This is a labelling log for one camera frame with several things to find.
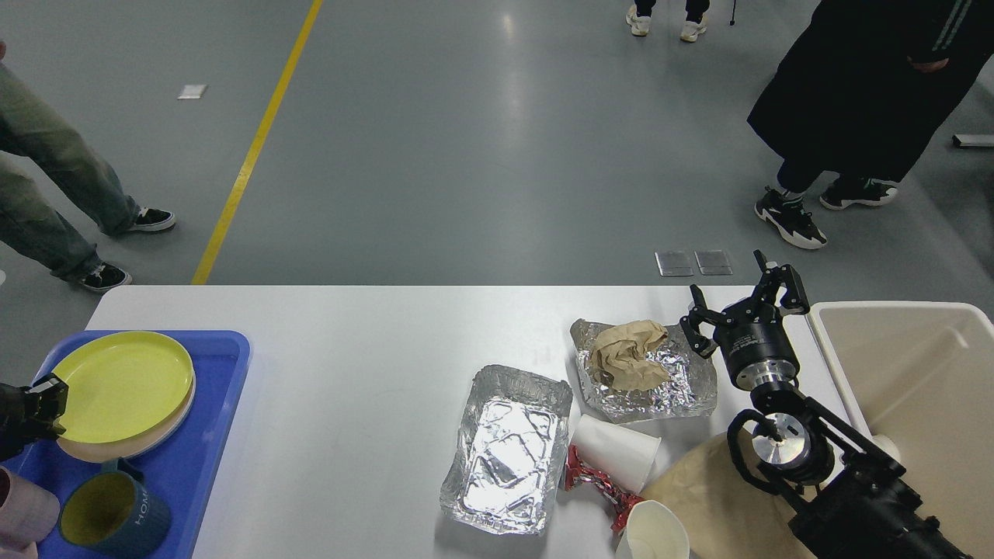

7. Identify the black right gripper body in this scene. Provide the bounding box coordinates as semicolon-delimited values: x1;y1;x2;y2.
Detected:
714;316;800;391

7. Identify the crumpled brown paper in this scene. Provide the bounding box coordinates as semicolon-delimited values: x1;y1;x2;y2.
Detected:
590;321;670;391

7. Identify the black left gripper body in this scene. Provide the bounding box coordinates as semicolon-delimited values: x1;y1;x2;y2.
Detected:
1;384;32;461

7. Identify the left floor metal plate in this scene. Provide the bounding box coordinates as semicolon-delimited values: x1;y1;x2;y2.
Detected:
655;251;695;277

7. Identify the red snack wrapper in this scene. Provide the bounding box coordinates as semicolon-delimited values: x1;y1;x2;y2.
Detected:
562;443;644;535

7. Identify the blue plastic tray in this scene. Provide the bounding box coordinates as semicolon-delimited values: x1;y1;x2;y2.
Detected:
2;330;252;558

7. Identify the person in black coat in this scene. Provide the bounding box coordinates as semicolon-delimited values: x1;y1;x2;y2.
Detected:
748;1;993;250

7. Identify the crumpled foil sheet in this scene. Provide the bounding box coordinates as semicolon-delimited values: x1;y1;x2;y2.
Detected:
569;319;718;424

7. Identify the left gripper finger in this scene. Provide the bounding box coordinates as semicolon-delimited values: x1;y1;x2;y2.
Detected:
25;373;70;441

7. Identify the right floor metal plate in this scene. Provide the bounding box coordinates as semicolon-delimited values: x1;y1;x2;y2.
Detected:
693;250;734;276

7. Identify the aluminium foil tray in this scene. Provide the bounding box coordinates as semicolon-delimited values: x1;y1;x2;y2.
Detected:
440;364;574;536

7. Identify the pink plate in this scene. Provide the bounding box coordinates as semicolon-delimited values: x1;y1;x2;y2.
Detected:
56;377;196;464

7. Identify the metal bar on floor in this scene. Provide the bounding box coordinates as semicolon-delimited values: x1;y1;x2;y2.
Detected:
951;132;994;149

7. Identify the floor metal plate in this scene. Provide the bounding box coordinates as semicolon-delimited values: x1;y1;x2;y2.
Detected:
655;251;695;277
693;250;734;276

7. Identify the upright white paper cup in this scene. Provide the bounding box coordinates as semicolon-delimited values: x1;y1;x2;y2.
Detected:
614;500;691;558

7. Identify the teal mug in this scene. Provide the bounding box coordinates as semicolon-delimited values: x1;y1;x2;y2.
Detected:
59;457;172;558

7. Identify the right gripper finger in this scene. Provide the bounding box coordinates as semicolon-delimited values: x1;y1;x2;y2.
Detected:
680;284;731;359
752;250;810;316

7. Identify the beige plastic bin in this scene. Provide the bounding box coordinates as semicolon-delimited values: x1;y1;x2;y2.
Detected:
807;301;993;558

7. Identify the yellow plastic plate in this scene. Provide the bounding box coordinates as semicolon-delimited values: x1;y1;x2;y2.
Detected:
52;332;195;443

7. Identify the lying white paper cup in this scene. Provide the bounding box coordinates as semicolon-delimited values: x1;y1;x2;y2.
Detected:
571;415;662;493

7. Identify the brown paper bag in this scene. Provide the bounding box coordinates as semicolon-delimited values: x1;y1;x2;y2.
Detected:
641;434;814;558

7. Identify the white floor label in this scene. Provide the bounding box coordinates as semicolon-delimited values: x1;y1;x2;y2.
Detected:
177;84;208;100

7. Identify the pink mug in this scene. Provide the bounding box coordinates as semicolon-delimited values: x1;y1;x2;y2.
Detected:
1;467;61;558

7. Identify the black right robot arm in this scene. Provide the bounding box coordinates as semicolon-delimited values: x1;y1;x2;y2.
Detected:
680;251;964;558

